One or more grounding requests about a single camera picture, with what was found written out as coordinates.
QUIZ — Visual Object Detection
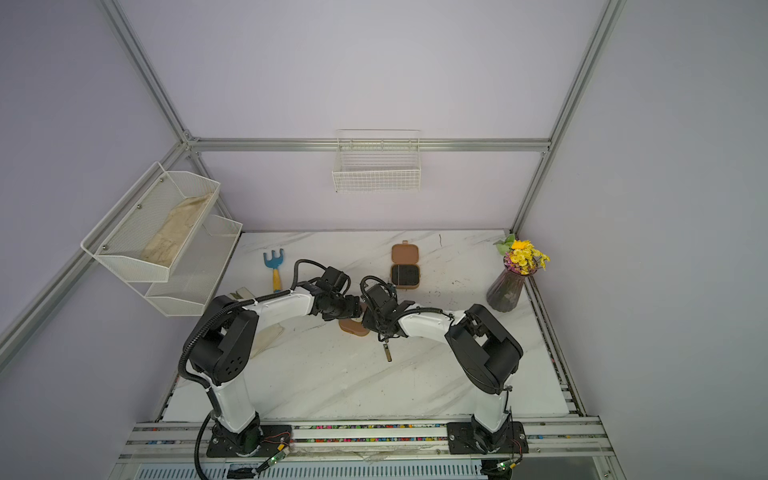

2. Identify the brown case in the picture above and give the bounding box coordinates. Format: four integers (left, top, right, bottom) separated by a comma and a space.
338, 304, 370, 337
390, 241, 421, 290

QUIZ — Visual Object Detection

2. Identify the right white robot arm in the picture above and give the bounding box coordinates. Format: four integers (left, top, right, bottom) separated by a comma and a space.
360, 275, 524, 451

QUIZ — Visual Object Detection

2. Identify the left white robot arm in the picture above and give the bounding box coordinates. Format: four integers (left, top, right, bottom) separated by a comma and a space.
177, 259, 362, 456

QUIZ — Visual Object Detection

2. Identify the small brown clipper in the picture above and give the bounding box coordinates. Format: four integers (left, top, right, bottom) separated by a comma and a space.
383, 340, 393, 363

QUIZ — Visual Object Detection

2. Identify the blue yellow toy rake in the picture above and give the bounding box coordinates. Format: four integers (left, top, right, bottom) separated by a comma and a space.
263, 248, 284, 293

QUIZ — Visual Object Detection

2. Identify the dark glass vase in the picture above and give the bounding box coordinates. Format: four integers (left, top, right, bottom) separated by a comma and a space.
486, 270, 525, 313

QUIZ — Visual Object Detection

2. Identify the white mesh lower shelf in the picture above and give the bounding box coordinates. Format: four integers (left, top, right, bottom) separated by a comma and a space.
123, 214, 242, 317

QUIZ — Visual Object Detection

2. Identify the white mesh shelf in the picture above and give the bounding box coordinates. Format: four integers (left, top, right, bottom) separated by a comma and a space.
80, 163, 220, 282
123, 214, 242, 317

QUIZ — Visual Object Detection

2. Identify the yellow flower bouquet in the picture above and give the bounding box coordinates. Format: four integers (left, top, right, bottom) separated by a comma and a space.
495, 234, 551, 276

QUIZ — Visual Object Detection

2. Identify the beige cloth glove in shelf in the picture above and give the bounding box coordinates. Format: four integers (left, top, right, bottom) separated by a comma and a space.
140, 194, 211, 267

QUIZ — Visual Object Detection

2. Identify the white mesh upper shelf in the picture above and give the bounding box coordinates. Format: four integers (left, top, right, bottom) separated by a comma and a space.
80, 163, 220, 282

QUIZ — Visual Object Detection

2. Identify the white wire wall basket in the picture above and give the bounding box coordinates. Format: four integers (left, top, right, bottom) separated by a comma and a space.
332, 129, 422, 193

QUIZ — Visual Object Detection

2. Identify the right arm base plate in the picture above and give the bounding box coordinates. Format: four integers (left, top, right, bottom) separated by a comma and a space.
446, 421, 529, 455

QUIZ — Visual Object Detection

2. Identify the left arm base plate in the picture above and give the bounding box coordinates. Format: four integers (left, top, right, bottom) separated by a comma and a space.
206, 423, 293, 458

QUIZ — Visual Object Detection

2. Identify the aluminium frame rail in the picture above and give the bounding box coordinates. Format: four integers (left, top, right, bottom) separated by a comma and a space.
182, 138, 551, 153

